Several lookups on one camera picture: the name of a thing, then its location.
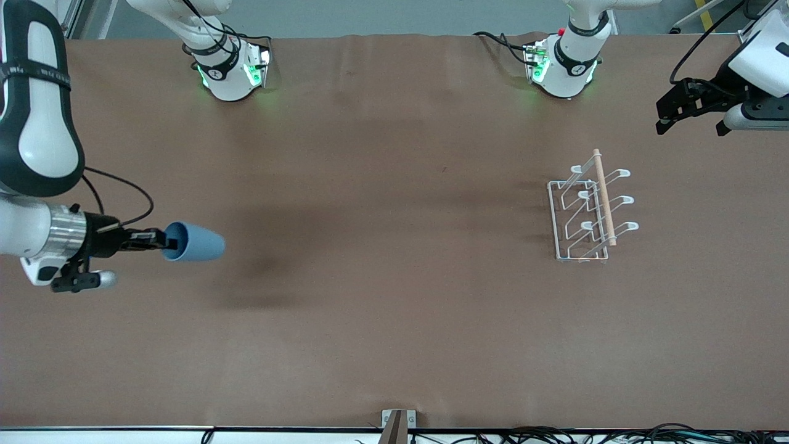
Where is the blue plastic cup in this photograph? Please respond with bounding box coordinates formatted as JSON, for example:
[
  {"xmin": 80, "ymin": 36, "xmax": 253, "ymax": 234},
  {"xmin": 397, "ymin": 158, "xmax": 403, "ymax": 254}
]
[{"xmin": 161, "ymin": 221, "xmax": 226, "ymax": 262}]

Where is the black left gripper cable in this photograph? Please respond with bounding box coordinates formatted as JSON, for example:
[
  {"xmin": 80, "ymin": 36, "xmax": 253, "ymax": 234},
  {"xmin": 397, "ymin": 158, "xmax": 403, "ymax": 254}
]
[{"xmin": 668, "ymin": 0, "xmax": 748, "ymax": 84}]

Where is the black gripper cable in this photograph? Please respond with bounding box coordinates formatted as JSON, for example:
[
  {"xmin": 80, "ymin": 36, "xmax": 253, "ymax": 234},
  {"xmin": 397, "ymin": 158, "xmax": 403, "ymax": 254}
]
[
  {"xmin": 79, "ymin": 165, "xmax": 155, "ymax": 230},
  {"xmin": 668, "ymin": 0, "xmax": 748, "ymax": 84}
]

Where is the black arm base cable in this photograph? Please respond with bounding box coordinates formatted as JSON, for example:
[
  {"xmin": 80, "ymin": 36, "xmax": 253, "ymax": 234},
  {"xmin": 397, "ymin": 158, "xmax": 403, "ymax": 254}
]
[{"xmin": 473, "ymin": 30, "xmax": 533, "ymax": 66}]

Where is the white wire cup rack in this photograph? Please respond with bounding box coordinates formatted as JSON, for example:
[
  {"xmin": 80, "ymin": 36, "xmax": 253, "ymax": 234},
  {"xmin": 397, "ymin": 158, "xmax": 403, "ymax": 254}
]
[{"xmin": 547, "ymin": 149, "xmax": 640, "ymax": 264}]

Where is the black cable bundle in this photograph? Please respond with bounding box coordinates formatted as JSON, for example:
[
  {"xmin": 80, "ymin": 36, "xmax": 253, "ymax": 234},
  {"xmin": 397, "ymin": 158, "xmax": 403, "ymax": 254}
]
[{"xmin": 407, "ymin": 422, "xmax": 789, "ymax": 444}]

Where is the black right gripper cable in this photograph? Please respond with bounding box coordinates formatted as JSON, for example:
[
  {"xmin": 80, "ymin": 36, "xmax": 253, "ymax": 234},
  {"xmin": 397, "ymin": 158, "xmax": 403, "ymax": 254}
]
[{"xmin": 79, "ymin": 165, "xmax": 155, "ymax": 230}]

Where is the aluminium frame profile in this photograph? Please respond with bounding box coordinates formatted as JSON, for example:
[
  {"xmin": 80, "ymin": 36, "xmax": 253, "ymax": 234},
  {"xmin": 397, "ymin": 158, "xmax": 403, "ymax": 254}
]
[
  {"xmin": 737, "ymin": 12, "xmax": 771, "ymax": 45},
  {"xmin": 59, "ymin": 0, "xmax": 118, "ymax": 41}
]

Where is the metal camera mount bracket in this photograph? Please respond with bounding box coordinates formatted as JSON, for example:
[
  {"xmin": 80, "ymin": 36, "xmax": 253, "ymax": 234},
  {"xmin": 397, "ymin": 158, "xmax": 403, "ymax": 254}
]
[{"xmin": 381, "ymin": 409, "xmax": 417, "ymax": 444}]

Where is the brown table cover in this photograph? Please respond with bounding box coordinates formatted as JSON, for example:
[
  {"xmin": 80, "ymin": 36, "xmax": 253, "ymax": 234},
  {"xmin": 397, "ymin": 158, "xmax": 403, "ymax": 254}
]
[{"xmin": 0, "ymin": 32, "xmax": 789, "ymax": 430}]

